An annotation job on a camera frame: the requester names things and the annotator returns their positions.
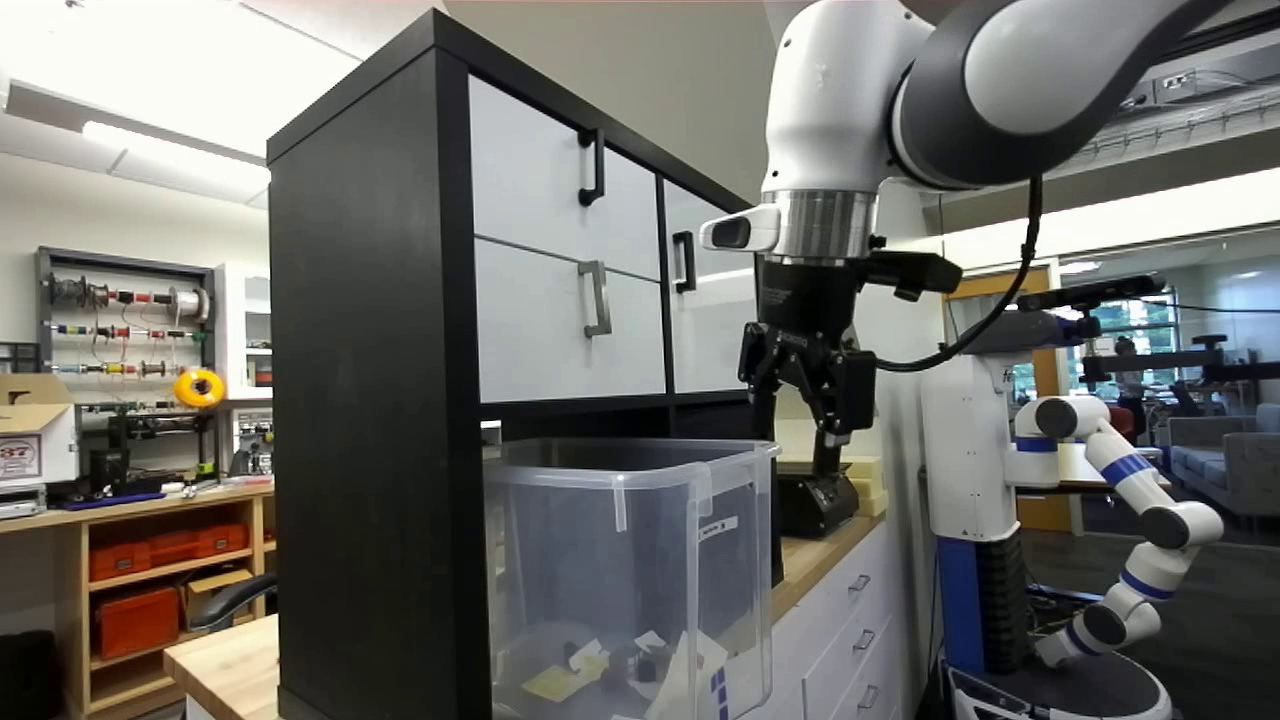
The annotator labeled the cardboard box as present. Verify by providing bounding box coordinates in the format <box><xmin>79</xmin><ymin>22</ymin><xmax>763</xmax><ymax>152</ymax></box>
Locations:
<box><xmin>0</xmin><ymin>371</ymin><xmax>85</xmax><ymax>505</ymax></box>

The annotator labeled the black cube shelf cabinet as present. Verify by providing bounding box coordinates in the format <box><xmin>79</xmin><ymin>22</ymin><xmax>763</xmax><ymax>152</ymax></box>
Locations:
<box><xmin>264</xmin><ymin>10</ymin><xmax>788</xmax><ymax>720</ymax></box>

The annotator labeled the white drawer front silver handle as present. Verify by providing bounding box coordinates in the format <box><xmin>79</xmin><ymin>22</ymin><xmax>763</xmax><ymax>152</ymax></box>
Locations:
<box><xmin>472</xmin><ymin>236</ymin><xmax>668</xmax><ymax>409</ymax></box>

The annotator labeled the white paper with colour squares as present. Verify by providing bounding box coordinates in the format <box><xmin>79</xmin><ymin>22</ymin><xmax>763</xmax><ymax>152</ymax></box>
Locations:
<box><xmin>638</xmin><ymin>628</ymin><xmax>737</xmax><ymax>720</ymax></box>

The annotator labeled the wall tool board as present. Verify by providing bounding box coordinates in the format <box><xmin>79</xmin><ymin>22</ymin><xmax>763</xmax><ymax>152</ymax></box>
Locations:
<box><xmin>32</xmin><ymin>246</ymin><xmax>224</xmax><ymax>416</ymax></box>

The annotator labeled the black machine on workbench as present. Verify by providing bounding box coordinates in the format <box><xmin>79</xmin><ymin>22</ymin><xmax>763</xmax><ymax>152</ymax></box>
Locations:
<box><xmin>77</xmin><ymin>405</ymin><xmax>224</xmax><ymax>514</ymax></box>

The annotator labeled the small red bin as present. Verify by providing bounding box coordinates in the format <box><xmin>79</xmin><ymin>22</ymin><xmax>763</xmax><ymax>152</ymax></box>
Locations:
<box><xmin>91</xmin><ymin>584</ymin><xmax>188</xmax><ymax>663</ymax></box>

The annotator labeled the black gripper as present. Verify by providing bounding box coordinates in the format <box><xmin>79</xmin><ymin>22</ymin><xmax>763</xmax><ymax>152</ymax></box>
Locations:
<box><xmin>737</xmin><ymin>255</ymin><xmax>879</xmax><ymax>486</ymax></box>

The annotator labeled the white blue mobile robot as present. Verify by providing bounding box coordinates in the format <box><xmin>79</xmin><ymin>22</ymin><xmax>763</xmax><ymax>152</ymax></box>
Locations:
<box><xmin>915</xmin><ymin>274</ymin><xmax>1234</xmax><ymax>720</ymax></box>

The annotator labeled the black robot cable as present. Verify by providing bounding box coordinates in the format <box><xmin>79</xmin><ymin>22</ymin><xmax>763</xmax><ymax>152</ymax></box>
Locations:
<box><xmin>872</xmin><ymin>170</ymin><xmax>1050</xmax><ymax>377</ymax></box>

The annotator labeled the white camera on arm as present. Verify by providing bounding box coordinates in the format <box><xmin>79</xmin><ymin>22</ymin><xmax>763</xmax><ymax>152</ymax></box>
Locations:
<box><xmin>696</xmin><ymin>200</ymin><xmax>786</xmax><ymax>255</ymax></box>

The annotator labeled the wooden workbench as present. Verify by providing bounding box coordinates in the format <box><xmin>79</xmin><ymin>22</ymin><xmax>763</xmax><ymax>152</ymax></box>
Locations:
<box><xmin>0</xmin><ymin>475</ymin><xmax>281</xmax><ymax>720</ymax></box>

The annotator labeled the white drawer front black handle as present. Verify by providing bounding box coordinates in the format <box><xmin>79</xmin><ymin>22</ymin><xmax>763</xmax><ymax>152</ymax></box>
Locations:
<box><xmin>465</xmin><ymin>74</ymin><xmax>663</xmax><ymax>283</ymax></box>

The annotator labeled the black door handle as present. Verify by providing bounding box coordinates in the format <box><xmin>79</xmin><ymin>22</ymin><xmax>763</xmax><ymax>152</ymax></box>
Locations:
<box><xmin>668</xmin><ymin>229</ymin><xmax>701</xmax><ymax>296</ymax></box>

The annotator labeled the long red bin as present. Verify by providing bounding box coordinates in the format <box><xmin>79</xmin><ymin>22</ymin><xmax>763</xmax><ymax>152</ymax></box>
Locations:
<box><xmin>87</xmin><ymin>519</ymin><xmax>255</xmax><ymax>590</ymax></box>

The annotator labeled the black device on counter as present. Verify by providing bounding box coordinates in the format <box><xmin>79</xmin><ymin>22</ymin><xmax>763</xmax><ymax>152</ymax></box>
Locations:
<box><xmin>773</xmin><ymin>460</ymin><xmax>864</xmax><ymax>546</ymax></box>

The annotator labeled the white cabinet door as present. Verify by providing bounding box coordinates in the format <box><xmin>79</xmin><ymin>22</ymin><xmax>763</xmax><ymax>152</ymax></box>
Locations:
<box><xmin>661</xmin><ymin>176</ymin><xmax>768</xmax><ymax>400</ymax></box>

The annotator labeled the yellow white label strip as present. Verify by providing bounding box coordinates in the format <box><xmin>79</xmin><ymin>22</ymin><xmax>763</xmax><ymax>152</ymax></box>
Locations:
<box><xmin>515</xmin><ymin>637</ymin><xmax>616</xmax><ymax>710</ymax></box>

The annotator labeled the clear plastic storage box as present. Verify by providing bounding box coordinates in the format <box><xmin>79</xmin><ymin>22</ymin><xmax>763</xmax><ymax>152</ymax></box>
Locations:
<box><xmin>482</xmin><ymin>435</ymin><xmax>780</xmax><ymax>720</ymax></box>

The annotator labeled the yellow spool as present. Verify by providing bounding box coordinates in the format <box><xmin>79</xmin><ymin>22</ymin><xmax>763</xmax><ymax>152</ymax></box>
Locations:
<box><xmin>173</xmin><ymin>363</ymin><xmax>231</xmax><ymax>416</ymax></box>

